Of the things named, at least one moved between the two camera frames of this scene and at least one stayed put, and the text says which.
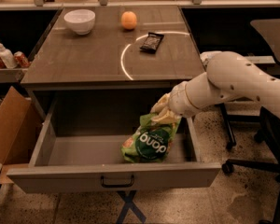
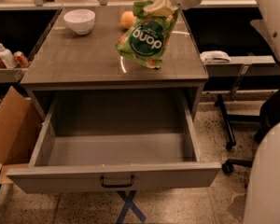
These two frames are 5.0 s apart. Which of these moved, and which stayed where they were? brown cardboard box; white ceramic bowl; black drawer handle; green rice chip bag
Moved: green rice chip bag
Stayed: black drawer handle; brown cardboard box; white ceramic bowl
